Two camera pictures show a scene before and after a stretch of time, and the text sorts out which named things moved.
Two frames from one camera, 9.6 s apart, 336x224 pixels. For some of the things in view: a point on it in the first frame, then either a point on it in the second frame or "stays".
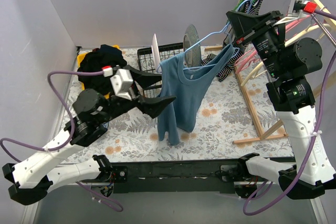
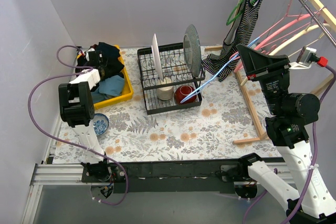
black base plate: [196, 177] stays
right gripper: [259, 28] → [269, 69]
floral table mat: [237, 120] stays
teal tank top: [179, 113] → [108, 88]
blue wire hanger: [193, 44] → [226, 66]
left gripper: [135, 94] → [94, 57]
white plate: [156, 54] stays
